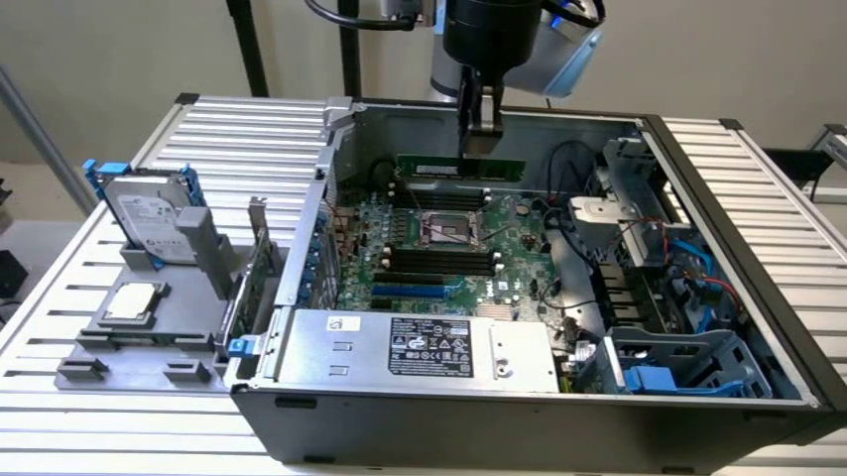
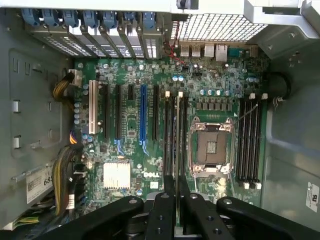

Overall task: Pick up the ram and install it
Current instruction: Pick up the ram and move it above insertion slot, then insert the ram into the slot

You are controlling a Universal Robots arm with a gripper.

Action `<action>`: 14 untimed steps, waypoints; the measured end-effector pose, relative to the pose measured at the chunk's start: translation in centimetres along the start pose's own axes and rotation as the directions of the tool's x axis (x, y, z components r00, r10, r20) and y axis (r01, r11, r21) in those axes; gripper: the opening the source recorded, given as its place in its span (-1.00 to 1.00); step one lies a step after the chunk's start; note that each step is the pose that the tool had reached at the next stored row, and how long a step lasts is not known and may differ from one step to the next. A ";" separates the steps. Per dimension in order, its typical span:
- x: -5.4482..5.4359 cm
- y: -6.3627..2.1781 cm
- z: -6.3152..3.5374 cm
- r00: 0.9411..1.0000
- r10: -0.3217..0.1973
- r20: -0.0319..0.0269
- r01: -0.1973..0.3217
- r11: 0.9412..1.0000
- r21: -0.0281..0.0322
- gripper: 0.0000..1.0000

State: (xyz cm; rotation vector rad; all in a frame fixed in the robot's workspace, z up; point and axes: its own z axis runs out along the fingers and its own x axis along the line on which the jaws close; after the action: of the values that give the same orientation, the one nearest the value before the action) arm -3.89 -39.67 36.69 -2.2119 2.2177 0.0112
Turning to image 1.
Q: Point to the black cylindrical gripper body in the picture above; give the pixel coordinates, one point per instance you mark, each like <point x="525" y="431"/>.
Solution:
<point x="490" y="35"/>

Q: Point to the green RAM stick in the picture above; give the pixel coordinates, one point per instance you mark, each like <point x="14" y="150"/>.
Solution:
<point x="430" y="168"/>

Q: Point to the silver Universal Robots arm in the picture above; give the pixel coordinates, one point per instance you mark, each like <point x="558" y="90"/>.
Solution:
<point x="562" y="54"/>

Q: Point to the black RAM slot bank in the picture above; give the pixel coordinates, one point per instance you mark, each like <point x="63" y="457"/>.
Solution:
<point x="444" y="197"/>
<point x="441" y="259"/>

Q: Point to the black stand pole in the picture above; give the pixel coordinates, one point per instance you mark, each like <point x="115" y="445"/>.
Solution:
<point x="250" y="44"/>
<point x="350" y="49"/>

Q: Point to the green motherboard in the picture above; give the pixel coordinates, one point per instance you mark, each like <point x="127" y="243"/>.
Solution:
<point x="517" y="277"/>

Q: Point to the black expansion slot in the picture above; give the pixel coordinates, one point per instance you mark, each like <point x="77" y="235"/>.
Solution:
<point x="408" y="279"/>

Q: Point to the blue expansion slot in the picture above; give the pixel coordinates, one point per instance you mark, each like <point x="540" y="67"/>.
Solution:
<point x="408" y="292"/>

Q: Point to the green graphics card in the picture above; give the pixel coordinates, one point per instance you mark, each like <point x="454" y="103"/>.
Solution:
<point x="256" y="277"/>

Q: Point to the silver power supply unit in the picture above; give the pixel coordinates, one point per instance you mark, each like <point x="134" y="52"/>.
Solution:
<point x="372" y="347"/>

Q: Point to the black and silver equipment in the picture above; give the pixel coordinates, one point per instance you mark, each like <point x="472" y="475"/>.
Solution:
<point x="821" y="158"/>

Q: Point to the hard disk in blue carrier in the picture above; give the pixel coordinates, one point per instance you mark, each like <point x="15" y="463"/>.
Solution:
<point x="142" y="213"/>

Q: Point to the blue disk bay latch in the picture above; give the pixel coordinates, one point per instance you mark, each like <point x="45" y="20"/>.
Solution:
<point x="652" y="381"/>

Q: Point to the blue case latch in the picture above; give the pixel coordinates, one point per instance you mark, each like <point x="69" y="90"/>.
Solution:
<point x="242" y="346"/>

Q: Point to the grey parts rack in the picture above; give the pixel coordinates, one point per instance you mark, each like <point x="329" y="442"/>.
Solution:
<point x="193" y="317"/>

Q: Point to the grey disk bay cage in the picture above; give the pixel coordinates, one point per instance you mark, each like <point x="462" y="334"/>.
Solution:
<point x="722" y="357"/>

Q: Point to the black open PC case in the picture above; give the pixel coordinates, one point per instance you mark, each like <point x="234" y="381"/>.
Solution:
<point x="464" y="426"/>

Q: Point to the silver CPU chip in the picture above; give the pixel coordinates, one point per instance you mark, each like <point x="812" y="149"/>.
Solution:
<point x="138" y="300"/>

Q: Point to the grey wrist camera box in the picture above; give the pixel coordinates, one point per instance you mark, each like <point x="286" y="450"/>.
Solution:
<point x="408" y="9"/>

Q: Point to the CPU socket with metal frame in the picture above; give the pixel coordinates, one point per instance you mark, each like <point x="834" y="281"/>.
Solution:
<point x="450" y="225"/>

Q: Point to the metal drive bracket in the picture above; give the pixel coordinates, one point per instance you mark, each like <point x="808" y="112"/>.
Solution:
<point x="636" y="218"/>

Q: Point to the aluminium frame post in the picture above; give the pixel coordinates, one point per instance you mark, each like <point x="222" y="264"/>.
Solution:
<point x="41" y="139"/>

